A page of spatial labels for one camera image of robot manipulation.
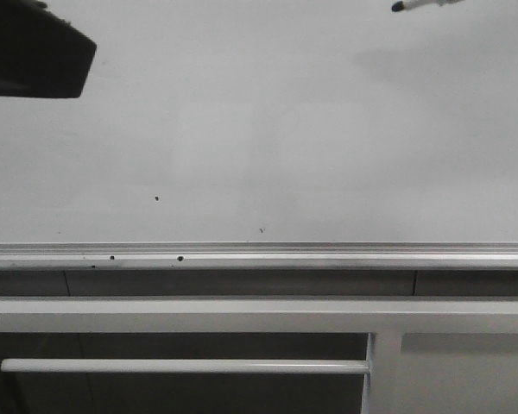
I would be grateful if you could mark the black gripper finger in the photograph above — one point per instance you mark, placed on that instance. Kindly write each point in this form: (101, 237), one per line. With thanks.
(41, 55)

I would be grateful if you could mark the white whiteboard marker black tip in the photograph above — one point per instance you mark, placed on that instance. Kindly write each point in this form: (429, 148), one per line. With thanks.
(406, 5)

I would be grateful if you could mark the white whiteboard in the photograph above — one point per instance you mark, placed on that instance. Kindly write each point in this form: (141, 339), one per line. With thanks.
(273, 121)

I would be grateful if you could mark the aluminium whiteboard tray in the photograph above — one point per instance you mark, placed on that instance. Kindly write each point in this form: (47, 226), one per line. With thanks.
(194, 255)

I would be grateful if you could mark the white horizontal metal rod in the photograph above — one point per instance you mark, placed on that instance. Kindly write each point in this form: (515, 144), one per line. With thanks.
(183, 366)

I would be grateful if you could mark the white metal stand frame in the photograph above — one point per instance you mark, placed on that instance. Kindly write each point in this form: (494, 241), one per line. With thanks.
(385, 321)

